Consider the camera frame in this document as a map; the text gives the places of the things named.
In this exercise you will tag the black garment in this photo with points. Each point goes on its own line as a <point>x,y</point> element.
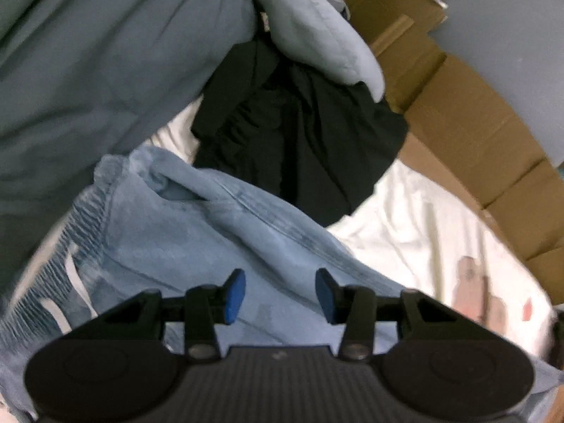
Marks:
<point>308,141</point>

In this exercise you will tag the grey blue duvet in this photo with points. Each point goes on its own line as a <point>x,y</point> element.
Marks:
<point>110,53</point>

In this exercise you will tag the cream bear printed bed sheet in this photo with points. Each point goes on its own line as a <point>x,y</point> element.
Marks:
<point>418,229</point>

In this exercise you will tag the flat brown cardboard sheet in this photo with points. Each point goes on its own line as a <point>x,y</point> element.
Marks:
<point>462,119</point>

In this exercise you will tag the grey neck pillow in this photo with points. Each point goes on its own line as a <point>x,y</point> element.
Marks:
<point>308,31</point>

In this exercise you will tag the light blue jeans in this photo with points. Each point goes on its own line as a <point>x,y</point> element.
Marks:
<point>198,238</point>

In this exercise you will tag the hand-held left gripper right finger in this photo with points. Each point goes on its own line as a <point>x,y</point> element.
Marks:
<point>326,295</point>

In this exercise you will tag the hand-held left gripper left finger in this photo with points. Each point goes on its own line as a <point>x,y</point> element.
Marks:
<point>235,295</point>

